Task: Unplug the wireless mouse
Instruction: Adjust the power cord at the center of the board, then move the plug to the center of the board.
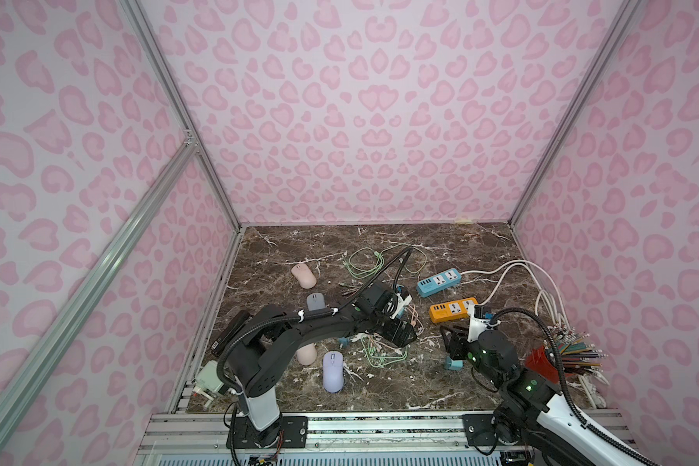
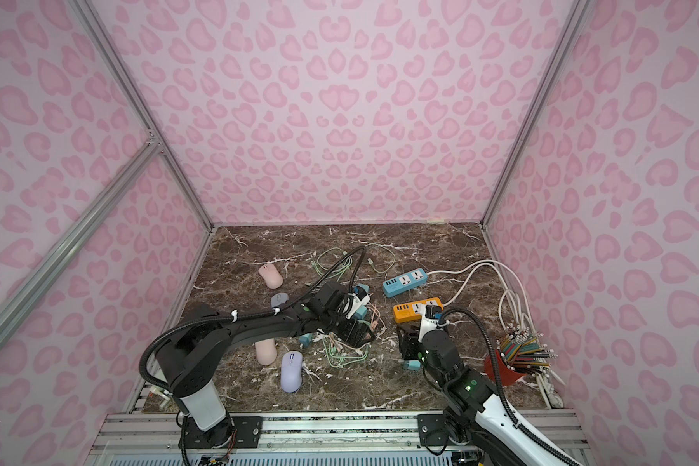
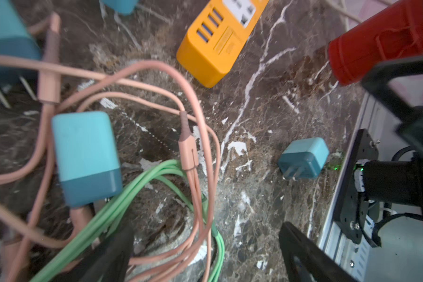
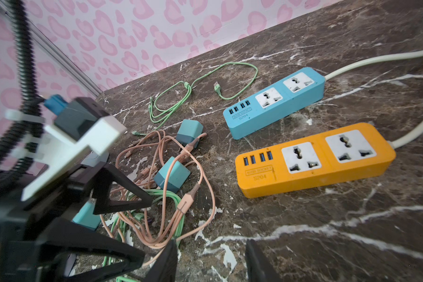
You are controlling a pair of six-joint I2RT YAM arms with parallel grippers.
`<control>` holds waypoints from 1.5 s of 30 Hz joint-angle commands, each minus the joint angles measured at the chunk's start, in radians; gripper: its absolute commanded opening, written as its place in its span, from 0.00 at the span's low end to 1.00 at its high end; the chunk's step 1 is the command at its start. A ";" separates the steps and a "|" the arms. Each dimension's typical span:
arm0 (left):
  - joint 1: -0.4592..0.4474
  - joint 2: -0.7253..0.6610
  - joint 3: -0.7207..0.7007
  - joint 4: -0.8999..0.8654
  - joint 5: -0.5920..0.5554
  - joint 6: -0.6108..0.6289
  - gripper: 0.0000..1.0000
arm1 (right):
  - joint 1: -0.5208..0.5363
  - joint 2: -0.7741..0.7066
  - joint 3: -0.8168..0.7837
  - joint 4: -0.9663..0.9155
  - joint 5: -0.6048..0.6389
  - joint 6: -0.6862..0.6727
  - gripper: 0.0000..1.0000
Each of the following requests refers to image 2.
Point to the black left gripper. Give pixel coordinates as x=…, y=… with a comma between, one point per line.
x=352, y=329

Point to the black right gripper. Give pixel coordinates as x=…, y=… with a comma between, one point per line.
x=418, y=349

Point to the teal USB charger adapter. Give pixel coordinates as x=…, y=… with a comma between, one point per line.
x=412, y=365
x=361, y=313

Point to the light blue wireless mouse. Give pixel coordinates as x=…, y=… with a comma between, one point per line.
x=279, y=299

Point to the pink wireless mouse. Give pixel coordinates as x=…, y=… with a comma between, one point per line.
x=266, y=352
x=271, y=275

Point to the lavender wireless mouse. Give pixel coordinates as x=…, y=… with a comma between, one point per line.
x=291, y=371

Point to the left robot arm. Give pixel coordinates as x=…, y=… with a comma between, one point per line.
x=184, y=359

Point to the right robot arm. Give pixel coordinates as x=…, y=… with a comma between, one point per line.
x=478, y=413

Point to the orange power strip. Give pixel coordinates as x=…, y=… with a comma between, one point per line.
x=412, y=311

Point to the red emergency stop button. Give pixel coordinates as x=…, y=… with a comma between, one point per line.
x=507, y=376

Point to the blue power strip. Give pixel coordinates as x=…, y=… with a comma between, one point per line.
x=405, y=282

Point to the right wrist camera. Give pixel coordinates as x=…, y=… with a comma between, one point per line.
x=429, y=320

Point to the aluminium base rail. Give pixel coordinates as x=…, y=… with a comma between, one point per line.
x=321, y=438

